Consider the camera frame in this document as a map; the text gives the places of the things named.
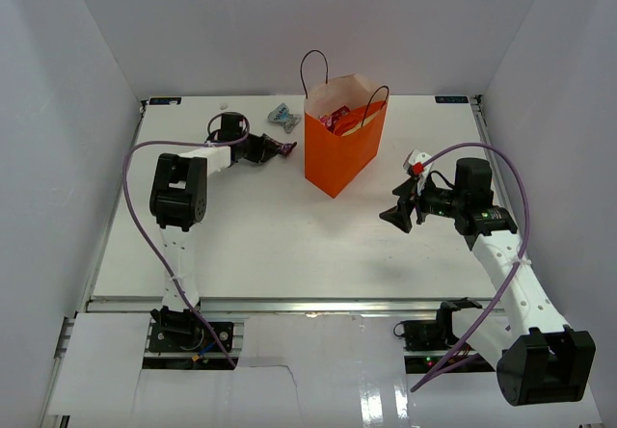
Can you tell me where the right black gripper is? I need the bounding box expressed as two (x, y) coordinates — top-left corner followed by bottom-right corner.
(380, 173), (466, 233)

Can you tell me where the dark purple candy wrapper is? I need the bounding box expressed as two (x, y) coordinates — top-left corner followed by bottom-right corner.
(262, 134), (297, 161)

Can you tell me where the silver blue snack packet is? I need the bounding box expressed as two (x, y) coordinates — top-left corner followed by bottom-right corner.
(267, 103), (302, 134)

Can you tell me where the small pink snack packet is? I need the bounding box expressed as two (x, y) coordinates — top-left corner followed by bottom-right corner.
(318, 115), (337, 131)

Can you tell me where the pink candy packet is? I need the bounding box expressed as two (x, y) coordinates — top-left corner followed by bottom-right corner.
(336, 106), (350, 116)

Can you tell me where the large red chips bag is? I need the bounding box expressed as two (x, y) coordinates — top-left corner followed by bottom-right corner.
(331, 102), (382, 136)

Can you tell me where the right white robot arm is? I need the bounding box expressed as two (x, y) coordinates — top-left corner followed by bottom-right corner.
(380, 150), (596, 406)

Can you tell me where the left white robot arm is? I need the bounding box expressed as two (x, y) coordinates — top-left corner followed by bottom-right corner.
(149, 112), (279, 350)

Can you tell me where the orange paper bag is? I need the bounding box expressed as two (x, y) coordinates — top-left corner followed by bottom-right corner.
(304, 73), (389, 198)

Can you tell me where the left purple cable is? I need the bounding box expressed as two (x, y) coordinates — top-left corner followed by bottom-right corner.
(121, 112), (252, 370)

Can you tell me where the purple cable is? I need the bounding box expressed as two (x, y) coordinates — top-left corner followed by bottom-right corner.
(121, 112), (252, 370)
(410, 142), (533, 394)

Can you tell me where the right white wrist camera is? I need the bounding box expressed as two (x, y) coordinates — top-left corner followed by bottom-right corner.
(403, 149), (432, 177)

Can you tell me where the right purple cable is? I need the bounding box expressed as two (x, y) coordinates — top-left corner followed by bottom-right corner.
(410, 142), (533, 394)

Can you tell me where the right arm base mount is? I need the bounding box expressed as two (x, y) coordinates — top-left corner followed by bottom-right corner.
(392, 319), (458, 352)

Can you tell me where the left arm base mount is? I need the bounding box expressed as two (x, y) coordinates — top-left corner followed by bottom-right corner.
(147, 322), (234, 356)

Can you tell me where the aluminium table frame rail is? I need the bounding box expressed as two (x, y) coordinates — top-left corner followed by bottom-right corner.
(86, 298), (446, 316)

